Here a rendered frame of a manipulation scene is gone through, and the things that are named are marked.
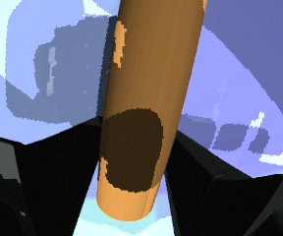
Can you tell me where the brown cylinder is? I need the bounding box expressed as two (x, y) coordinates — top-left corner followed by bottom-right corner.
(95, 0), (207, 221)

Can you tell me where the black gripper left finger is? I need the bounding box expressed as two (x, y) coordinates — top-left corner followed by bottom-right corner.
(0, 117), (102, 236)

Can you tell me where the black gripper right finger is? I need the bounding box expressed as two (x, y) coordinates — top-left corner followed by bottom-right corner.
(164, 129), (283, 236)

